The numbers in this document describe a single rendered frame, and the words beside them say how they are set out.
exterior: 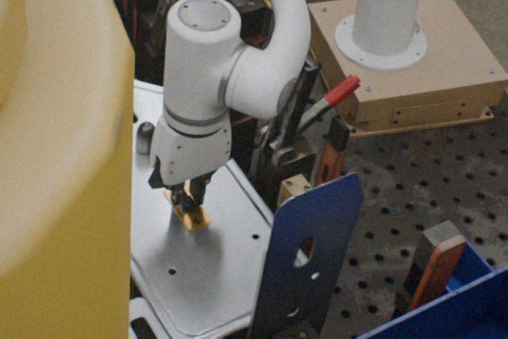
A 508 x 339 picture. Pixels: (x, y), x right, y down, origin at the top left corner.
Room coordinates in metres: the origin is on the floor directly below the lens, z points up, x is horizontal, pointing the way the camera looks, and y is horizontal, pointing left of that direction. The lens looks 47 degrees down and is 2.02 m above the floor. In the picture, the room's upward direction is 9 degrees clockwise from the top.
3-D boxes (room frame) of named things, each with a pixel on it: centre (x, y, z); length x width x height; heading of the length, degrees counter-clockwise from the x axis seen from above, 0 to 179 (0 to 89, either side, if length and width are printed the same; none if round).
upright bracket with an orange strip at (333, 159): (0.84, -0.11, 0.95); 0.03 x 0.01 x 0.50; 38
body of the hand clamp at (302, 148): (0.92, -0.05, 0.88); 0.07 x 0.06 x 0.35; 128
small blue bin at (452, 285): (0.96, -0.37, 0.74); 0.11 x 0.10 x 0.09; 38
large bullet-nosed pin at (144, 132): (0.92, 0.15, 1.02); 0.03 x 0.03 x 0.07
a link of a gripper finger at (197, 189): (0.84, 0.06, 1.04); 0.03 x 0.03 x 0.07; 38
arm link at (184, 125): (0.82, 0.08, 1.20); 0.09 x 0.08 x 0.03; 128
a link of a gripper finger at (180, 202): (0.80, 0.10, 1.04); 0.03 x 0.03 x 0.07; 38
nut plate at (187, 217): (0.82, 0.08, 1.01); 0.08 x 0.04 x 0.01; 38
